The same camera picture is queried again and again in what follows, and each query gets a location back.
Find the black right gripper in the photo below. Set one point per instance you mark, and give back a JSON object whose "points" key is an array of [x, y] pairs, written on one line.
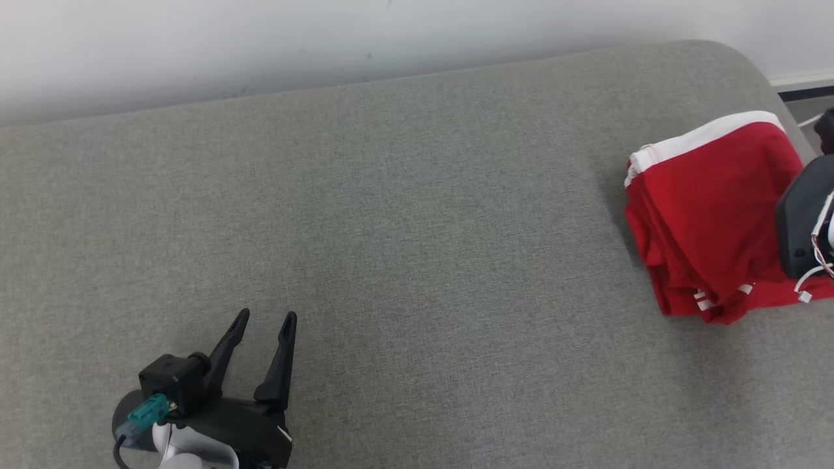
{"points": [[795, 221]]}

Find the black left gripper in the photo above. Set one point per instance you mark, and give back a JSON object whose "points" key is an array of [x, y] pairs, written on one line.
{"points": [[254, 433]]}

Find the red shorts with white trim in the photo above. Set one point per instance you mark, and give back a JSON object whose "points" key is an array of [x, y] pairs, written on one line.
{"points": [[704, 195]]}

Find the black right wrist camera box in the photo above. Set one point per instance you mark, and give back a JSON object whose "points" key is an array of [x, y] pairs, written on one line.
{"points": [[827, 130]]}

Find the white wall skirting board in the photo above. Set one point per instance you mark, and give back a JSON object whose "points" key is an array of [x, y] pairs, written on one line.
{"points": [[805, 81]]}

